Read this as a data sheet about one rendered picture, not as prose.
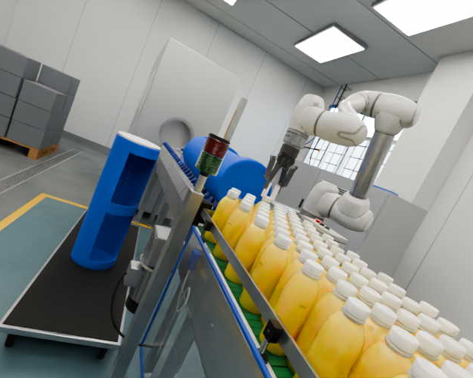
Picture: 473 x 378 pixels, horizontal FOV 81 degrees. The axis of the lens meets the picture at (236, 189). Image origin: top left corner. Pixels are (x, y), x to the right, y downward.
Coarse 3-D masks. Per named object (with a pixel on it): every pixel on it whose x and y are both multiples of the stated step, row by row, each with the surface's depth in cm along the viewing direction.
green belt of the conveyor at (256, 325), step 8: (200, 232) 107; (224, 264) 89; (232, 288) 76; (240, 288) 78; (240, 304) 70; (248, 312) 68; (248, 320) 65; (256, 320) 67; (256, 328) 63; (256, 336) 61; (272, 360) 55; (280, 360) 57; (272, 368) 53; (280, 368) 54; (288, 368) 55; (280, 376) 52; (288, 376) 53
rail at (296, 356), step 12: (204, 216) 107; (216, 228) 94; (216, 240) 91; (228, 252) 81; (240, 264) 74; (240, 276) 72; (252, 288) 66; (252, 300) 64; (264, 300) 60; (264, 312) 59; (288, 336) 51; (288, 348) 50; (300, 360) 47; (300, 372) 47; (312, 372) 45
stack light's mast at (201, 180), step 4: (212, 136) 72; (216, 136) 71; (220, 140) 71; (224, 140) 71; (228, 144) 73; (200, 172) 74; (204, 172) 74; (200, 176) 74; (204, 176) 74; (208, 176) 75; (200, 180) 75; (204, 180) 75; (196, 184) 75; (200, 184) 75; (196, 188) 75; (200, 188) 75
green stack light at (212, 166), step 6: (204, 156) 72; (210, 156) 71; (198, 162) 73; (204, 162) 72; (210, 162) 72; (216, 162) 72; (198, 168) 72; (204, 168) 72; (210, 168) 72; (216, 168) 73; (210, 174) 73; (216, 174) 74
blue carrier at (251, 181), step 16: (192, 144) 190; (192, 160) 174; (224, 160) 132; (240, 160) 126; (256, 160) 129; (224, 176) 125; (240, 176) 128; (256, 176) 130; (224, 192) 127; (256, 192) 133
